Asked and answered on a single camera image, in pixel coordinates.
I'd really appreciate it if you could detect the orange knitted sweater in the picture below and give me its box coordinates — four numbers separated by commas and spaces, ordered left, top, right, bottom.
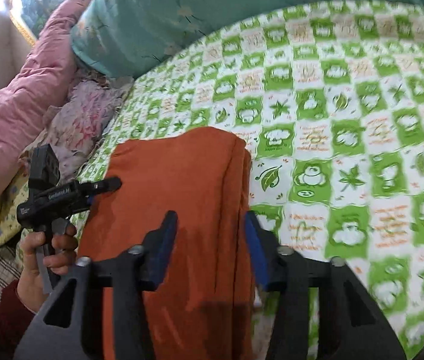
78, 127, 254, 359

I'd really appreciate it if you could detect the dark red sleeve forearm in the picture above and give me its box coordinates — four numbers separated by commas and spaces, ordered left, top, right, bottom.
0, 280, 35, 359

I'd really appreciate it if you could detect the person's left hand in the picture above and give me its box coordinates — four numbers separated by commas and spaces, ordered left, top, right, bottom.
17, 222, 80, 314

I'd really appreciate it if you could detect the purple floral pillow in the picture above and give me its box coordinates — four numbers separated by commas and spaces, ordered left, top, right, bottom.
20, 68, 134, 184

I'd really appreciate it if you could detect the pink quilted blanket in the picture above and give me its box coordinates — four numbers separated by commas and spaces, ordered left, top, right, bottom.
0, 0, 85, 194

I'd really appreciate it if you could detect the green white patterned bedsheet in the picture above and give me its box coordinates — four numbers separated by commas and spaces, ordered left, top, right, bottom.
78, 0, 424, 359

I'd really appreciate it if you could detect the teal floral duvet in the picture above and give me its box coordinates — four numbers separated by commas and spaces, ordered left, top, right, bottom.
69, 0, 424, 81

